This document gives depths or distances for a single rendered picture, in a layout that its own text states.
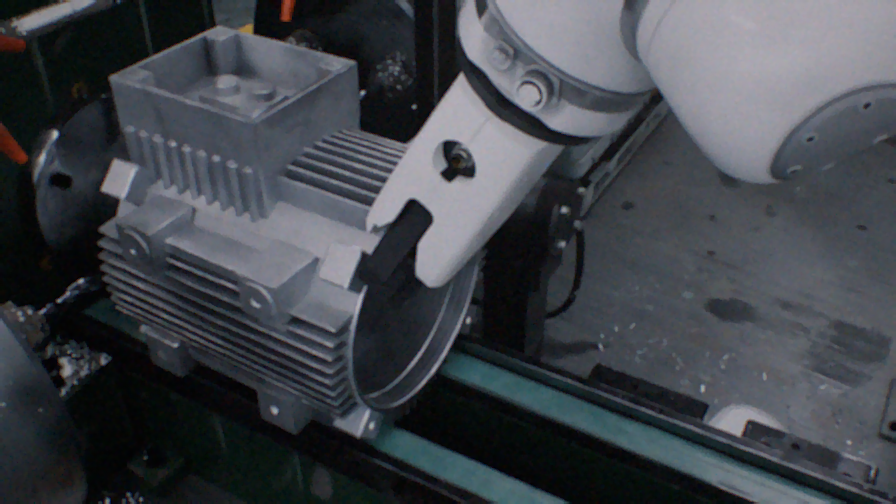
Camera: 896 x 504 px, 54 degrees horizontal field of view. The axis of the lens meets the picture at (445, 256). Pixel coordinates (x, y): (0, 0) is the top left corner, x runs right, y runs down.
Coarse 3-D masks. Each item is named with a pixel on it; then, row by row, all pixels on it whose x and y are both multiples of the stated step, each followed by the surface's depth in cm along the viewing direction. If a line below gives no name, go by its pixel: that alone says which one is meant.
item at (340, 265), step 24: (120, 168) 57; (144, 168) 57; (120, 192) 56; (144, 192) 58; (336, 240) 50; (336, 264) 49; (360, 264) 49; (360, 288) 50; (360, 408) 56; (360, 432) 56
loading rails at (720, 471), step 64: (64, 320) 70; (128, 320) 71; (128, 384) 70; (192, 384) 65; (448, 384) 66; (512, 384) 65; (576, 384) 64; (192, 448) 70; (256, 448) 65; (320, 448) 60; (384, 448) 60; (448, 448) 69; (512, 448) 66; (576, 448) 62; (640, 448) 60; (704, 448) 60; (768, 448) 59
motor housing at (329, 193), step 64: (320, 192) 52; (192, 256) 54; (256, 256) 53; (320, 256) 52; (192, 320) 56; (256, 320) 53; (320, 320) 50; (384, 320) 66; (448, 320) 65; (256, 384) 57; (320, 384) 52; (384, 384) 61
